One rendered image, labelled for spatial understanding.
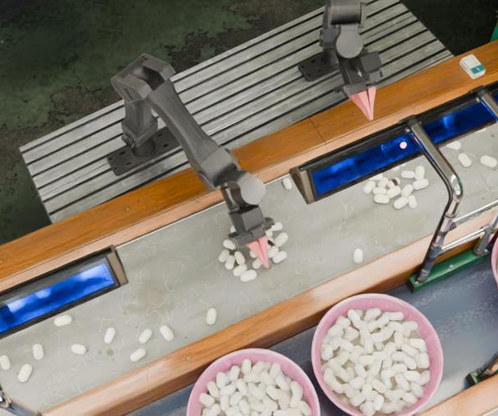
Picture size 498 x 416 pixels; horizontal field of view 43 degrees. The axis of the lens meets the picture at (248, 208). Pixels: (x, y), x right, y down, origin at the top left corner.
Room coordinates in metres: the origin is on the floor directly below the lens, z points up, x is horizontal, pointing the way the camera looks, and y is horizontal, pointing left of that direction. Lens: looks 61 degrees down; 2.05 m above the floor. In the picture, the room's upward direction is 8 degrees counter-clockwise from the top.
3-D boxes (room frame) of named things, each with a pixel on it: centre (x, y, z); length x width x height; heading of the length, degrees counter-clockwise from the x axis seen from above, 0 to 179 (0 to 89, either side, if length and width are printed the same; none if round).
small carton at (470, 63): (1.03, -0.63, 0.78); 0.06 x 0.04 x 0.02; 17
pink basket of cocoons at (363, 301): (0.33, -0.22, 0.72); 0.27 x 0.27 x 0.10
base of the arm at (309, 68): (1.22, -0.30, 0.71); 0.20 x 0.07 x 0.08; 112
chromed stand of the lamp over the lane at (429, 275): (0.60, -0.41, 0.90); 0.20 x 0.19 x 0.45; 107
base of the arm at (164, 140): (1.00, 0.26, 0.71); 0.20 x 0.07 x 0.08; 112
